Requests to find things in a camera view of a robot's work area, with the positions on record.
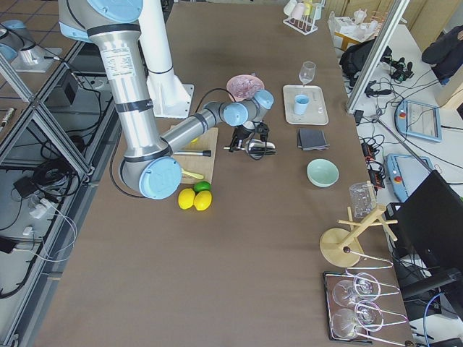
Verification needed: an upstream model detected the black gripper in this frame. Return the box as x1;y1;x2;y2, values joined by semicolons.
223;125;254;153

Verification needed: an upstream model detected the metal ice scoop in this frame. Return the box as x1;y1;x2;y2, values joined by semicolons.
245;139;276;160

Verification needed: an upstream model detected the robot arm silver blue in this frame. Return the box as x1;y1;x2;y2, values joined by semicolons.
59;1;274;200

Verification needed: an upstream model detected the pink bowl with ice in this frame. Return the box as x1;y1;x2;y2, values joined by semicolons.
226;74;265;101

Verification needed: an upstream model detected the blue plastic cup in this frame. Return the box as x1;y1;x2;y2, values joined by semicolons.
293;94;310;116

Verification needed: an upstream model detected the wooden cup tree stand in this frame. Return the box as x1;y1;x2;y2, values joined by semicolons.
319;203;398;268

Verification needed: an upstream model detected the white cup rack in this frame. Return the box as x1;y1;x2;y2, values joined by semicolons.
283;0;325;35

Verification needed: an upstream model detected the wooden cutting board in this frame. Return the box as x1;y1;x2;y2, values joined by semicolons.
173;127;218;183

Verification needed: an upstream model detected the green lime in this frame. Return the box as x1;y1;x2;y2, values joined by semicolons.
193;181;211;193

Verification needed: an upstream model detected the yellow plastic knife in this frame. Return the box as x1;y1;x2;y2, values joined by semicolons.
182;169;204;180

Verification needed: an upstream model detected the right yellow lemon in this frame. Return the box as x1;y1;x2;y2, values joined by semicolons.
193;190;212;211

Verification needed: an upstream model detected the yellow lemon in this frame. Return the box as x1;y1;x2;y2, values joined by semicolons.
177;188;196;210
193;190;212;211

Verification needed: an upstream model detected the grey folded cloth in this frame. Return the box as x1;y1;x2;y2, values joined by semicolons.
297;129;329;151

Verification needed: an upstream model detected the left yellow lemon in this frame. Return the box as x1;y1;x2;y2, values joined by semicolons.
177;188;196;210

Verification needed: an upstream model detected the cream serving tray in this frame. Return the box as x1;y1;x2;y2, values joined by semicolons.
283;85;328;126

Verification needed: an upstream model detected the green ceramic bowl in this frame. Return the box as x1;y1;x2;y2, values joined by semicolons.
307;158;339;188

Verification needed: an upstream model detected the clear wine glass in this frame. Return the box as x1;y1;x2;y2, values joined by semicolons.
299;61;316;86

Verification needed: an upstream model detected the clear glass mug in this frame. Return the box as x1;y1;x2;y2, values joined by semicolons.
349;181;377;218

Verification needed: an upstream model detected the black bag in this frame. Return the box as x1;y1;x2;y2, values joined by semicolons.
339;39;375;89

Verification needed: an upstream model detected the lower blue teach pendant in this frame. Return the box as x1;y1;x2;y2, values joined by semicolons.
386;154;433;202

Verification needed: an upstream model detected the blue teach pendant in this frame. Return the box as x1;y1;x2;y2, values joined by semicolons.
394;99;442;142
386;154;433;202

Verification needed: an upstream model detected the upper blue teach pendant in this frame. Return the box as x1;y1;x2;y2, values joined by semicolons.
394;99;442;142

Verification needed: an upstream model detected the upper inverted wine glass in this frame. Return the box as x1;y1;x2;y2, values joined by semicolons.
332;273;400;307

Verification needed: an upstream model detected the inverted wine glass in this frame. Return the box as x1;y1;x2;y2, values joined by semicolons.
331;300;409;344
332;273;400;307

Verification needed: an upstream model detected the metal glass rack tray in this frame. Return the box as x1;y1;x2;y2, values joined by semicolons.
323;272;414;346

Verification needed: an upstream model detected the lower inverted wine glass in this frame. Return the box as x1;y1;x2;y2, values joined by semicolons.
331;300;409;344

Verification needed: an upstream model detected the black monitor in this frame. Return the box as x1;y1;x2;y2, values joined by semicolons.
384;170;462;316

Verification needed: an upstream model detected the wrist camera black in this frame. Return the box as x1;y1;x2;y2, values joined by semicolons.
255;122;270;142

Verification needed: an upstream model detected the aluminium frame post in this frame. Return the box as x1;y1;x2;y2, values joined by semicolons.
346;0;409;114

